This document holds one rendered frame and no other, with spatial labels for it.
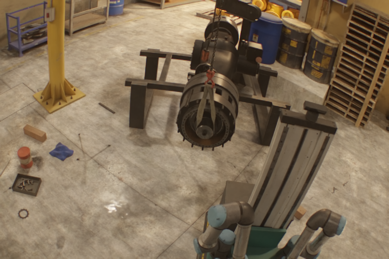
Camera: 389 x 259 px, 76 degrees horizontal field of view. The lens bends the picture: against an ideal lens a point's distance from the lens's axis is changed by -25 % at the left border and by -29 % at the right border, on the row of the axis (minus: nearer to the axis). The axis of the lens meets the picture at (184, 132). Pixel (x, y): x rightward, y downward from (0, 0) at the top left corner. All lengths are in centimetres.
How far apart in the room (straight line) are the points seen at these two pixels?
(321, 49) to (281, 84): 105
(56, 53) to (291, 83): 369
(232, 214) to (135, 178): 209
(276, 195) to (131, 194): 182
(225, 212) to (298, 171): 52
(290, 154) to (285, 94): 368
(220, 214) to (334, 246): 223
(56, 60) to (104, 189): 206
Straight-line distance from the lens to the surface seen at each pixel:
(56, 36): 442
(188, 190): 348
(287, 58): 574
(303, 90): 524
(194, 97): 286
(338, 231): 181
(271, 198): 198
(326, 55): 551
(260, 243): 224
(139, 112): 405
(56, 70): 463
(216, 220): 157
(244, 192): 241
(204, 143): 301
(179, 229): 313
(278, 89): 540
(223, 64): 364
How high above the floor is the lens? 254
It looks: 37 degrees down
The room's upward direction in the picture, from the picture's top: 9 degrees clockwise
